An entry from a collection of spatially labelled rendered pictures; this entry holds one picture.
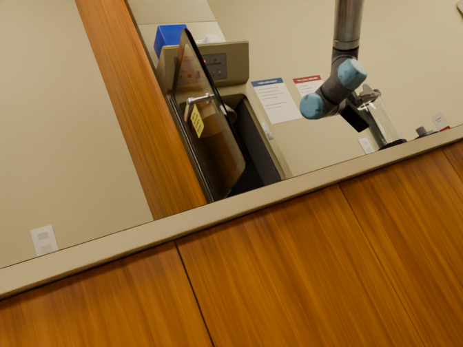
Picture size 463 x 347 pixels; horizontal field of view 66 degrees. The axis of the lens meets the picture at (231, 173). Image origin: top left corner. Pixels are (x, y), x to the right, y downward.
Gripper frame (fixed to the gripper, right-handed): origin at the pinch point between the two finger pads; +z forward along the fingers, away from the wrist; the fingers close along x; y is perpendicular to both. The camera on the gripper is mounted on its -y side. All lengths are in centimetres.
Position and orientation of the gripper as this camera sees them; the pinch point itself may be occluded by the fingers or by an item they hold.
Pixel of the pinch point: (366, 104)
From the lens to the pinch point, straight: 134.9
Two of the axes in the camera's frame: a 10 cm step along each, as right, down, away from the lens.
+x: -5.5, 4.6, 7.0
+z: 7.0, -2.1, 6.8
